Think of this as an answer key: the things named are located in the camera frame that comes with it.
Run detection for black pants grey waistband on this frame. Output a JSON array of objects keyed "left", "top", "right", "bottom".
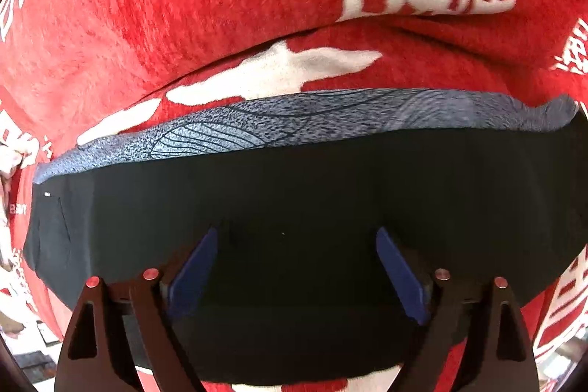
[{"left": 24, "top": 89, "right": 587, "bottom": 386}]

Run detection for red blanket white lettering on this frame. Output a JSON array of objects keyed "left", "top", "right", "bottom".
[{"left": 1, "top": 0, "right": 587, "bottom": 391}]

